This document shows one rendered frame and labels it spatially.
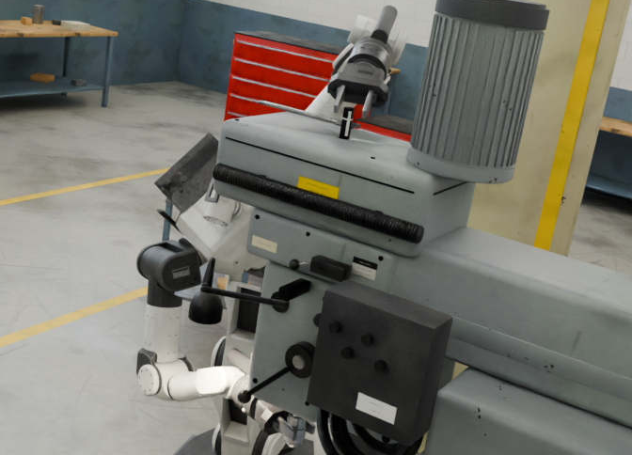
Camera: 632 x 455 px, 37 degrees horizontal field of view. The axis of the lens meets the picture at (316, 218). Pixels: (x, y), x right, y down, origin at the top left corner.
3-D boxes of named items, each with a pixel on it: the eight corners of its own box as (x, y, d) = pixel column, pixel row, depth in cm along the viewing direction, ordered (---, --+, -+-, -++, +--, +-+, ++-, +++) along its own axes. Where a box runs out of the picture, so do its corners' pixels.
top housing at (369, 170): (207, 194, 191) (216, 116, 186) (276, 177, 213) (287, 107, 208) (414, 263, 169) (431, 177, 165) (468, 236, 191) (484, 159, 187)
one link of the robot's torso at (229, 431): (226, 434, 314) (226, 324, 288) (281, 451, 309) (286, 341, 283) (205, 467, 302) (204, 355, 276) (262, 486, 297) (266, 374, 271)
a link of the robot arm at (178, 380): (194, 401, 225) (146, 407, 237) (226, 395, 232) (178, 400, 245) (186, 357, 226) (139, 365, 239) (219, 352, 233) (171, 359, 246)
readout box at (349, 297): (300, 405, 157) (320, 290, 151) (327, 387, 164) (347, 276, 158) (406, 451, 147) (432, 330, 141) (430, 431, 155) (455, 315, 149)
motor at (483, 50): (387, 162, 172) (420, -16, 163) (432, 149, 189) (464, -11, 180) (489, 190, 163) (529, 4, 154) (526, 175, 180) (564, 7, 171)
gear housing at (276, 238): (241, 253, 190) (247, 206, 187) (303, 231, 210) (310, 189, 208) (387, 305, 175) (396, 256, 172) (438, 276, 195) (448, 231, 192)
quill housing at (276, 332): (239, 397, 199) (260, 256, 190) (291, 367, 216) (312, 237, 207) (315, 431, 190) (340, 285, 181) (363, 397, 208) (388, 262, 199)
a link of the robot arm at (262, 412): (267, 408, 202) (234, 383, 211) (260, 447, 205) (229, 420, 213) (310, 396, 211) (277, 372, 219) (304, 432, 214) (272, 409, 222)
